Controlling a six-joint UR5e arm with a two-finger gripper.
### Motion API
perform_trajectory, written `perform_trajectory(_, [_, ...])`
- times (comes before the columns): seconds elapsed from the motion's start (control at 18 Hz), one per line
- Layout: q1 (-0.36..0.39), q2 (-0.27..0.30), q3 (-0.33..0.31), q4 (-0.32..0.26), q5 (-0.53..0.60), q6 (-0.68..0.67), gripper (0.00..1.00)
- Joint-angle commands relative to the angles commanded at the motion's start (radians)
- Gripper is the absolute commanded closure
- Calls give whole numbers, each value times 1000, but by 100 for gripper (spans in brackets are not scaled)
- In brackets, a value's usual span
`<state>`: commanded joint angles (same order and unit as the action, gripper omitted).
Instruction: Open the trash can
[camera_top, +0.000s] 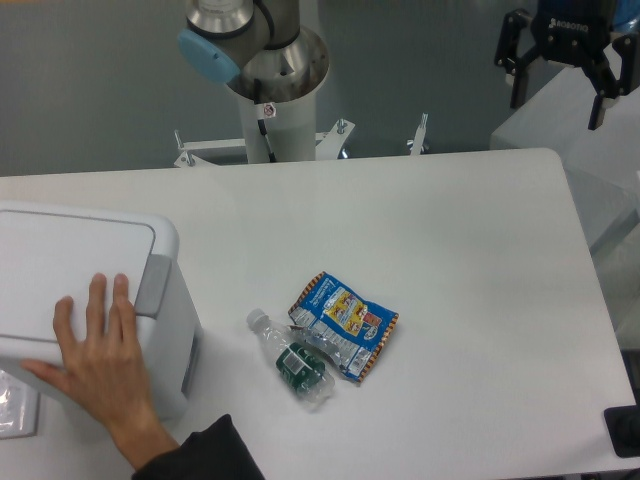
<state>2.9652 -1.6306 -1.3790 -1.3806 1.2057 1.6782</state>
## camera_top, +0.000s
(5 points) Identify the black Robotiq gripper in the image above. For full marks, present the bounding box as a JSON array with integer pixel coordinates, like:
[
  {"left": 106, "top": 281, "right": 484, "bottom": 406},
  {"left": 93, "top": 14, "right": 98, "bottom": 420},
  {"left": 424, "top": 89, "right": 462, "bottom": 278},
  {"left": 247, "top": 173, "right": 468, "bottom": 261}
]
[{"left": 494, "top": 0, "right": 639, "bottom": 130}]

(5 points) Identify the white trash can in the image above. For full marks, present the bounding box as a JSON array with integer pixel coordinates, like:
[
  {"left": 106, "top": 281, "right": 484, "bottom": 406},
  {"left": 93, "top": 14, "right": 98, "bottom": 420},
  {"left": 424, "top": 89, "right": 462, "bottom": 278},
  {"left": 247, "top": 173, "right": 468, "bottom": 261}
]
[{"left": 0, "top": 200, "right": 204, "bottom": 422}]

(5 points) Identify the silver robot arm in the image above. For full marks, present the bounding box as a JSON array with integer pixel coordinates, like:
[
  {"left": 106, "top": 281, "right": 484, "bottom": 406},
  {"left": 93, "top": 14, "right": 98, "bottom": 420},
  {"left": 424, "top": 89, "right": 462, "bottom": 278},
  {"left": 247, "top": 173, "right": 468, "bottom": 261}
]
[{"left": 178, "top": 1, "right": 639, "bottom": 130}]

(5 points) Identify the black sleeved forearm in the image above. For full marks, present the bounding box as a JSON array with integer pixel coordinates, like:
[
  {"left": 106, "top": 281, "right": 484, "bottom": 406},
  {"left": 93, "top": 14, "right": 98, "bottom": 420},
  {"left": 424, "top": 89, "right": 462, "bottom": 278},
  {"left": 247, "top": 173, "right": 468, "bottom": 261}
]
[{"left": 131, "top": 414, "right": 265, "bottom": 480}]

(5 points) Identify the person's bare hand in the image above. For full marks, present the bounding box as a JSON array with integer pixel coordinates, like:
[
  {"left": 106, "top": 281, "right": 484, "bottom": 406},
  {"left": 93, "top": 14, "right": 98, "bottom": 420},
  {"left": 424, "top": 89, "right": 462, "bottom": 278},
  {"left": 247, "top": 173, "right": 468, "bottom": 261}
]
[{"left": 20, "top": 273, "right": 179, "bottom": 471}]

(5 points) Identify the metal table clamp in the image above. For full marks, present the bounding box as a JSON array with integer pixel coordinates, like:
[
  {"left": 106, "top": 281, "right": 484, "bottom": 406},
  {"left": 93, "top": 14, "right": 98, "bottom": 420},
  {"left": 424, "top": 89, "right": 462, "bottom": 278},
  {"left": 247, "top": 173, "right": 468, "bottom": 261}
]
[{"left": 406, "top": 113, "right": 429, "bottom": 156}]

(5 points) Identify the blue snack wrapper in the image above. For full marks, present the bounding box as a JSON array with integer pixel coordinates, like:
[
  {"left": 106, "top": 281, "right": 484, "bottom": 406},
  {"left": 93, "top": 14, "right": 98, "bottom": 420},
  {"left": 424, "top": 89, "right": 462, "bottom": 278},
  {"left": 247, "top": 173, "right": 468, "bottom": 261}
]
[{"left": 288, "top": 272, "right": 399, "bottom": 383}]

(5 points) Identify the black device at edge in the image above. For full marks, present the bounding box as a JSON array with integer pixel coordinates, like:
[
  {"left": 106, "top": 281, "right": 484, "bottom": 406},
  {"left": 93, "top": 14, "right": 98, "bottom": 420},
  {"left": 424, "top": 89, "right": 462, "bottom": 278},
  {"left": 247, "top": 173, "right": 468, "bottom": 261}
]
[{"left": 604, "top": 405, "right": 640, "bottom": 458}]

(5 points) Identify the crushed clear plastic bottle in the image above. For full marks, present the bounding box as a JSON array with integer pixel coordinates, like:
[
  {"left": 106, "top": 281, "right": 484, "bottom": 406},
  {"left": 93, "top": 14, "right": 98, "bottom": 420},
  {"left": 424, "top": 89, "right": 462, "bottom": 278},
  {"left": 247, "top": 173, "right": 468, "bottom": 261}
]
[{"left": 246, "top": 309, "right": 335, "bottom": 410}]

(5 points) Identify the clear plastic bag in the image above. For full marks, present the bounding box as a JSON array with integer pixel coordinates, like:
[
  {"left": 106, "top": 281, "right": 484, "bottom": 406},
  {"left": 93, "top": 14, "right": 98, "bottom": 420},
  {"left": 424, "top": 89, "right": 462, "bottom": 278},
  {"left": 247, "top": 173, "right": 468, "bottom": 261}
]
[{"left": 0, "top": 371, "right": 40, "bottom": 440}]

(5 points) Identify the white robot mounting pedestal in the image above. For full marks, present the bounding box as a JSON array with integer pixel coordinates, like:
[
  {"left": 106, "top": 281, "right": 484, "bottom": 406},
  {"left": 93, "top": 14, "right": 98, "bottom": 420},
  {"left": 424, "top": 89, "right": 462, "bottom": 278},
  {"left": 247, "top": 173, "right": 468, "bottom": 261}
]
[{"left": 174, "top": 87, "right": 355, "bottom": 168}]

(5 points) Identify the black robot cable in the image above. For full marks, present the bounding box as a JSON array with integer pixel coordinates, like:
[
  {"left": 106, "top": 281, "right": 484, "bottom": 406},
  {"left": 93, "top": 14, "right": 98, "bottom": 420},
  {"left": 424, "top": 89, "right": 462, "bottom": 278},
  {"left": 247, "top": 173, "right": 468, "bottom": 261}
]
[{"left": 252, "top": 79, "right": 278, "bottom": 164}]

